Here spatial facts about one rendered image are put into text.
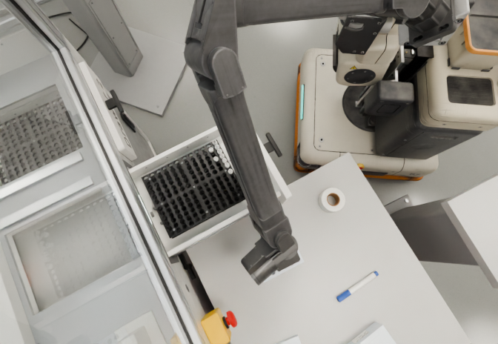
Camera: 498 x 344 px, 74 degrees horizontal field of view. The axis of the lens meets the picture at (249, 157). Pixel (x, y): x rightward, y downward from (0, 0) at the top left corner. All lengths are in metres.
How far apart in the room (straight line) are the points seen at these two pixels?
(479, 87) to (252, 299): 0.96
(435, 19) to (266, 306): 0.80
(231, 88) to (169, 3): 1.87
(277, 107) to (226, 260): 1.14
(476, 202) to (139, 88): 1.65
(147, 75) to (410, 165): 1.46
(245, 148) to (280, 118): 1.35
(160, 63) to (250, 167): 1.53
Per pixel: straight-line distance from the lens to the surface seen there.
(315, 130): 1.61
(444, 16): 0.81
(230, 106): 0.53
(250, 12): 0.52
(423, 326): 1.14
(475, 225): 1.22
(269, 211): 0.66
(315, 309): 1.04
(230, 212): 0.93
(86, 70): 1.05
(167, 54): 2.08
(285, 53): 2.10
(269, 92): 1.97
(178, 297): 0.79
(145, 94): 1.99
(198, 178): 0.89
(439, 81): 1.25
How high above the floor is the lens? 1.76
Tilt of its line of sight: 75 degrees down
